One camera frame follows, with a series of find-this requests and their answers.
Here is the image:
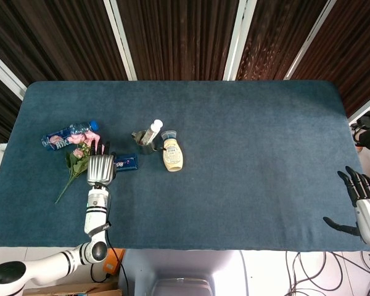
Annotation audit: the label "pink artificial rose bouquet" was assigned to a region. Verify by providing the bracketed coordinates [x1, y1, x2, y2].
[54, 131, 104, 205]

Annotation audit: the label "orange box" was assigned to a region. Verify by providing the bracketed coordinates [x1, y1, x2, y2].
[104, 248, 126, 274]

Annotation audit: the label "cream squeeze sauce bottle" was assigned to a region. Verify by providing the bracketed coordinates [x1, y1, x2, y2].
[160, 129, 184, 172]

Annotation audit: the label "blue label plastic water bottle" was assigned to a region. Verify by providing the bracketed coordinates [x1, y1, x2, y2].
[41, 120, 99, 151]

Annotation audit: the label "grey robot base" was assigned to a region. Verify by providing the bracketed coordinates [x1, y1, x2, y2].
[118, 249, 249, 296]

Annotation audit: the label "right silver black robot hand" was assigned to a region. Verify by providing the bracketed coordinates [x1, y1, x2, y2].
[323, 165, 370, 246]

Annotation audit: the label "stainless steel milk pitcher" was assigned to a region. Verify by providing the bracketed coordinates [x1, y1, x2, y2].
[131, 129, 163, 155]

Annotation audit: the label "brown cardboard box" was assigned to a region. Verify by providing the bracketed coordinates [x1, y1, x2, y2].
[23, 282, 123, 296]

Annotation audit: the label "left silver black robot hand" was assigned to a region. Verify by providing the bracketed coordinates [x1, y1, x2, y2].
[86, 140, 117, 187]

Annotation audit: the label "teal velvet tablecloth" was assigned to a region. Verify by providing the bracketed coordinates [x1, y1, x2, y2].
[0, 80, 370, 252]

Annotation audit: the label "white partition frame post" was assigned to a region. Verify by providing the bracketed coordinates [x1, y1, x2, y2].
[222, 0, 257, 81]
[347, 98, 370, 124]
[283, 0, 342, 80]
[103, 0, 138, 81]
[0, 46, 27, 101]

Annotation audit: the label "white toothpaste tube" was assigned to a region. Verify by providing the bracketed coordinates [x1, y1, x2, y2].
[141, 119, 163, 146]

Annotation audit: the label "blue glasses case grey lining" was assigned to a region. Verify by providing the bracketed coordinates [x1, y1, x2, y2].
[112, 153, 139, 172]

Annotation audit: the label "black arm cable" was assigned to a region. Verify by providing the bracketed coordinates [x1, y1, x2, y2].
[94, 181, 130, 296]

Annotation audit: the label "black floor cables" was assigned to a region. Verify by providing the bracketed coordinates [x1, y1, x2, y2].
[285, 251, 370, 296]

